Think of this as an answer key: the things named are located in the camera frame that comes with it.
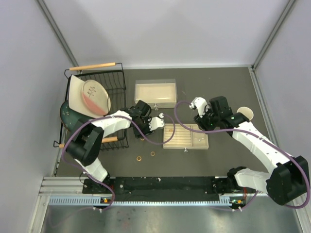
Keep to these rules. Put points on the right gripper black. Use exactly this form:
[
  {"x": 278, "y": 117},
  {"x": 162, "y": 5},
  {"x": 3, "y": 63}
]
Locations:
[{"x": 202, "y": 124}]

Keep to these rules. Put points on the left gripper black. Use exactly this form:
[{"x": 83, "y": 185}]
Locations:
[{"x": 147, "y": 131}]

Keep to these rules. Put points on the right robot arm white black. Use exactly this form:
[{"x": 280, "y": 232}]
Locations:
[{"x": 286, "y": 178}]

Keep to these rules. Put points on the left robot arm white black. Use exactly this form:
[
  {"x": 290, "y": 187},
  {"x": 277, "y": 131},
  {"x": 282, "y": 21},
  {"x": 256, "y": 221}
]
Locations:
[{"x": 87, "y": 135}]

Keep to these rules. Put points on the beige velvet jewelry tray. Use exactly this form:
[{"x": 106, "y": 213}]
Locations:
[{"x": 185, "y": 139}]

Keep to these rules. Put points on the clear acrylic jewelry box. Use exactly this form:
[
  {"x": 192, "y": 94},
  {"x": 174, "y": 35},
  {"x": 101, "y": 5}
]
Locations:
[{"x": 158, "y": 94}]

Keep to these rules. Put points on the yellow mug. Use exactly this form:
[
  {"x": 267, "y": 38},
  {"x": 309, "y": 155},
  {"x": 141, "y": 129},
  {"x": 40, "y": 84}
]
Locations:
[{"x": 246, "y": 112}]

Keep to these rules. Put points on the round pink cream plate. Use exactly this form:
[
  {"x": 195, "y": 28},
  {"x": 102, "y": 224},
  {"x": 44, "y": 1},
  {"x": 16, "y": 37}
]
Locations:
[{"x": 96, "y": 98}]

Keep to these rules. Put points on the square cream plate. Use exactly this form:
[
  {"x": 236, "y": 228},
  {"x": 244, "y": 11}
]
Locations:
[{"x": 75, "y": 100}]

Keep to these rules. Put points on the dark green round plate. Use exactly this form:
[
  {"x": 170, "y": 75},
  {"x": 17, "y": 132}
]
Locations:
[{"x": 69, "y": 117}]

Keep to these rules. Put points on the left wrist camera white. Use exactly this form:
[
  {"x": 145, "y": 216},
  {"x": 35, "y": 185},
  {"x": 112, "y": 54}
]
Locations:
[{"x": 156, "y": 122}]

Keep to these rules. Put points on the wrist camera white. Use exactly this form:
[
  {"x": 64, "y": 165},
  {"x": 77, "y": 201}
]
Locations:
[
  {"x": 201, "y": 105},
  {"x": 156, "y": 122}
]

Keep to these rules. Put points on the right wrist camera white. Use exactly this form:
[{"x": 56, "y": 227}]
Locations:
[{"x": 201, "y": 105}]

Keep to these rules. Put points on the black wire dish rack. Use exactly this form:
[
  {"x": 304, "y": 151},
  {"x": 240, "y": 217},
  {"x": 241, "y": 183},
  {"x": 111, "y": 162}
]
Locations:
[{"x": 110, "y": 76}]

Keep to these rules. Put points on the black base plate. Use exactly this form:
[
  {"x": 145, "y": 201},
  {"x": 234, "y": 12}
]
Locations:
[{"x": 128, "y": 185}]

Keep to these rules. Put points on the grey slotted cable duct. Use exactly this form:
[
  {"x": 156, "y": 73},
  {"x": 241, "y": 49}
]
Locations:
[{"x": 100, "y": 201}]

